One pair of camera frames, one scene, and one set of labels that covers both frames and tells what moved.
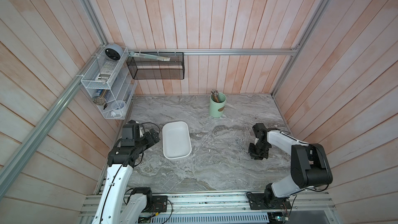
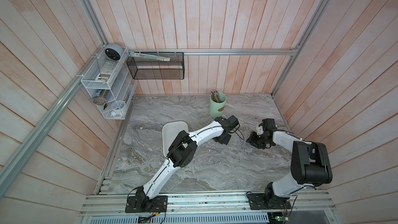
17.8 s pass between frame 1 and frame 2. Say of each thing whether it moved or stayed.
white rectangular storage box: stayed
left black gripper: moved
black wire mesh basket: stayed
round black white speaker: stayed
